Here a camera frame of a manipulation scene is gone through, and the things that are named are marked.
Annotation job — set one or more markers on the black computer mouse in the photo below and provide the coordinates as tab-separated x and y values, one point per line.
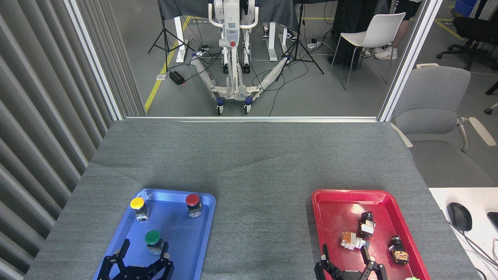
459	216

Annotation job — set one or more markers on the person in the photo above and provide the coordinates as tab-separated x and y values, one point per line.
290	35
402	27
352	23

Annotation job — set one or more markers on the black and white switch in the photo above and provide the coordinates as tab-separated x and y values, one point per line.
366	225

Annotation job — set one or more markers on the white plastic chair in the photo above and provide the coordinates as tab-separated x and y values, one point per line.
379	31

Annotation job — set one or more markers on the red push button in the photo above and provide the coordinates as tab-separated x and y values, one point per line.
192	200

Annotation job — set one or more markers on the white and orange switch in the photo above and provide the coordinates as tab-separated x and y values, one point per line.
350	240

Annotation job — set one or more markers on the grey office chair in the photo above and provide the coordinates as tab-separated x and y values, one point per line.
432	101

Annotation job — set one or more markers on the green push button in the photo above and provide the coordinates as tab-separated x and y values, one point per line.
152	236

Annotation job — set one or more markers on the silver post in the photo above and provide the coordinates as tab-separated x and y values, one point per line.
408	62
95	62

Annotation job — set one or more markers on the white stand on wheels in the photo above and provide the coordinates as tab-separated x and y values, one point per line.
231	39

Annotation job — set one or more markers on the flat black device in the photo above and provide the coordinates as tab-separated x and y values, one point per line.
493	219

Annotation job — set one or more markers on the blue plastic tray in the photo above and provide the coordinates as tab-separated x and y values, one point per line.
179	237

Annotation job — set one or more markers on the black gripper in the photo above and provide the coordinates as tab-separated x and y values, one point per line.
139	273
351	275

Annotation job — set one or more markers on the red plastic tray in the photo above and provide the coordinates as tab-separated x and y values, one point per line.
342	217

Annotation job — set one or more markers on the black tripod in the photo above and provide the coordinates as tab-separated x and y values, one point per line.
167	39
298	42

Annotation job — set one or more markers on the blue bin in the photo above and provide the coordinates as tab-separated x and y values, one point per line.
465	7

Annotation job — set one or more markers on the yellow push button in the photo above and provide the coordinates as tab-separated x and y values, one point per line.
138	204

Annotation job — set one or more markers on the white power strip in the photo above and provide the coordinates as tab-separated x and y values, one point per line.
202	50
315	44

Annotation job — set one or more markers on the white desk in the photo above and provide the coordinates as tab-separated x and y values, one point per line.
470	198

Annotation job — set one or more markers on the black and orange switch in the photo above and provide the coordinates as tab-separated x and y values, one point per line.
398	251

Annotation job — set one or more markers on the grey table cloth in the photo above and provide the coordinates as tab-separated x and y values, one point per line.
253	163

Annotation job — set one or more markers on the black office chair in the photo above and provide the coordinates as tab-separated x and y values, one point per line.
472	29

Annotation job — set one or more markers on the black power box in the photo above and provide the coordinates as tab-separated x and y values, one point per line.
176	77

